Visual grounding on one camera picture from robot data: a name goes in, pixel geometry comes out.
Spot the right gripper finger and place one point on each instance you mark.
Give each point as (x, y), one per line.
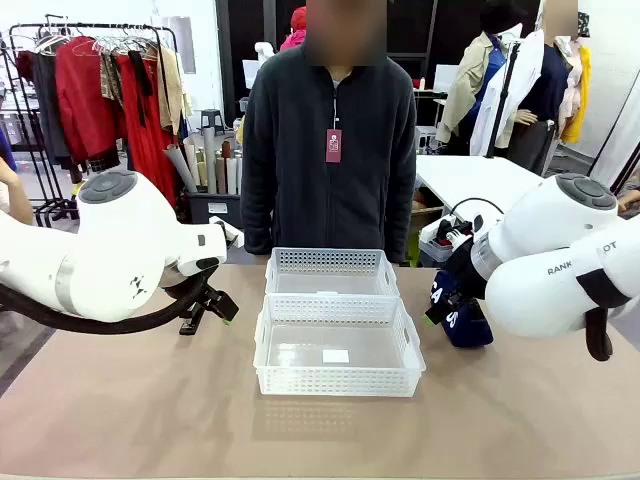
(439, 310)
(467, 304)

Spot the long red dress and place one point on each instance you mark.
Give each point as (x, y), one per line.
(145, 150)

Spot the dark storage bin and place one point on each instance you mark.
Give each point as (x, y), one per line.
(212, 207)

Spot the grey plastic stool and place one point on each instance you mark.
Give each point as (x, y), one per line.
(211, 120)

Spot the clear plastic storage box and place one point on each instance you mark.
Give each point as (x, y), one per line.
(432, 245)

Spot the beige garment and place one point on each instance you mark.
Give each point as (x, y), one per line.
(172, 95)

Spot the maroon hang tag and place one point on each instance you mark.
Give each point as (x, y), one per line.
(334, 146)

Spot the white paper roll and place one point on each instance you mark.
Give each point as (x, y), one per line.
(192, 160)

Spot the dark grey garment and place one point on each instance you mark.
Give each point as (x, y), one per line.
(47, 100)

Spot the red coat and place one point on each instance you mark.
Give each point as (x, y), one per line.
(82, 100)

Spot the person's left forearm dark sleeve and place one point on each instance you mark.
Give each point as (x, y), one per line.
(402, 220)

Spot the mannequin in beige coat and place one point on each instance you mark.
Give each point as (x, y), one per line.
(467, 85)

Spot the person in red hood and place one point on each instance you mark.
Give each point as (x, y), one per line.
(295, 30)

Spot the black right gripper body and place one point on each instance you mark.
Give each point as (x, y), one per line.
(465, 272)

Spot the black metal clothes rack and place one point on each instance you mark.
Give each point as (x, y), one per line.
(54, 206)

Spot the brown patterned garment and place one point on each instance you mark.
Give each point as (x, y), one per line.
(110, 75)

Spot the navy zip pencil case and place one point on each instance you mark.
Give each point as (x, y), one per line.
(472, 331)

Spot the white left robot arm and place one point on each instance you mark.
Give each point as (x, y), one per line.
(110, 240)

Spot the yellow garment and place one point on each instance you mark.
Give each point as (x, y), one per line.
(580, 100)

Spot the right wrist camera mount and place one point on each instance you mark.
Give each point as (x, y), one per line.
(459, 235)

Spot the cream paper roll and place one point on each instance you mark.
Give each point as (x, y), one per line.
(221, 175)
(232, 176)

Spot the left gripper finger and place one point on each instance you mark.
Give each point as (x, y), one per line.
(190, 328)
(229, 307)

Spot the tall grey paper roll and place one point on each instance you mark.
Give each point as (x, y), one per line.
(209, 160)

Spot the brown paper roll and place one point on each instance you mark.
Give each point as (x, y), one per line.
(227, 150)

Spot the bystander hand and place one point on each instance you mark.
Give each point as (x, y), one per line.
(631, 202)

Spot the bystander bare forearm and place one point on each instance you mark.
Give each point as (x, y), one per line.
(15, 195)

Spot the white perforated plastic basket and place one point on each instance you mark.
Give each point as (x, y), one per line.
(340, 381)
(381, 270)

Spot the person's right forearm dark sleeve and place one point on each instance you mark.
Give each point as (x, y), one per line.
(256, 215)

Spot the white coat on stand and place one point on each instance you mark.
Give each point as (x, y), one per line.
(525, 75)

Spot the white table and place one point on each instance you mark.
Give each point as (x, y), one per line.
(470, 177)

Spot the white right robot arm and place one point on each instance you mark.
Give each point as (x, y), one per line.
(550, 215)

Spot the black scarf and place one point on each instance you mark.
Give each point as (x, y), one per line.
(141, 85)

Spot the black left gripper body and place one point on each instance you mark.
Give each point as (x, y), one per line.
(206, 300)

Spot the black stand pole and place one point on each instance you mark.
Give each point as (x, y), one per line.
(505, 90)

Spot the person in dark fleece jacket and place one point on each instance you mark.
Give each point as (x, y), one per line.
(330, 210)

